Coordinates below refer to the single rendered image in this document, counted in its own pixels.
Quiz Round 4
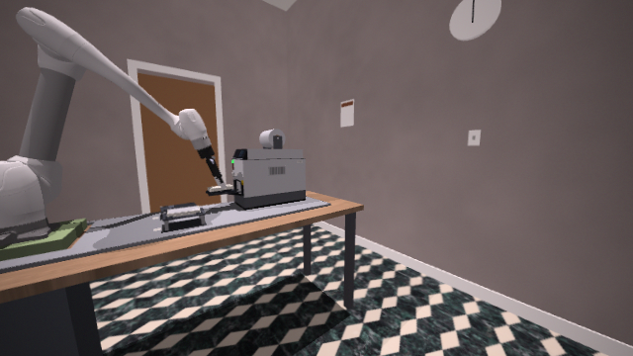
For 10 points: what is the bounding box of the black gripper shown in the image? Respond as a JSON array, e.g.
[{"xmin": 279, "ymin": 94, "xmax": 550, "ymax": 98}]
[{"xmin": 197, "ymin": 146, "xmax": 226, "ymax": 189}]

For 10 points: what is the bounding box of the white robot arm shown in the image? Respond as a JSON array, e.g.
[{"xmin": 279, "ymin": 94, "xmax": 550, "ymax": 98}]
[{"xmin": 0, "ymin": 7, "xmax": 212, "ymax": 247}]

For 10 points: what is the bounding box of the white cylinder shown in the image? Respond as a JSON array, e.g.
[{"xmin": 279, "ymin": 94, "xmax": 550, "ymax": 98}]
[{"xmin": 259, "ymin": 129, "xmax": 286, "ymax": 148}]

